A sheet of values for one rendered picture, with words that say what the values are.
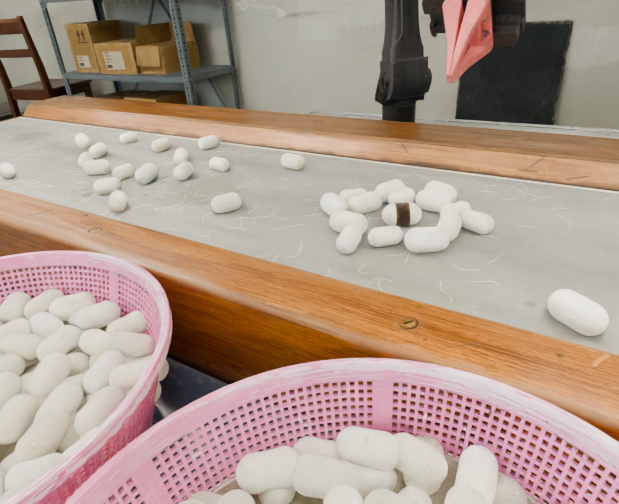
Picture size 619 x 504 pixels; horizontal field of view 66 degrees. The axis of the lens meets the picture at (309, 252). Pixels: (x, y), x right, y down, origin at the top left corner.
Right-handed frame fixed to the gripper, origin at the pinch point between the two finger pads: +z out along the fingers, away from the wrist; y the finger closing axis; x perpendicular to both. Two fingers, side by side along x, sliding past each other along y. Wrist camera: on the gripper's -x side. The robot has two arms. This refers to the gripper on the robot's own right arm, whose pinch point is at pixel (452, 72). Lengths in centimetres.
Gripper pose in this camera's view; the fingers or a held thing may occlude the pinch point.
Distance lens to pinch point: 54.9
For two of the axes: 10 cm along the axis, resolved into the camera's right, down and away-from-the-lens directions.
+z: -3.6, 9.0, -2.4
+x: 3.9, 3.8, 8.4
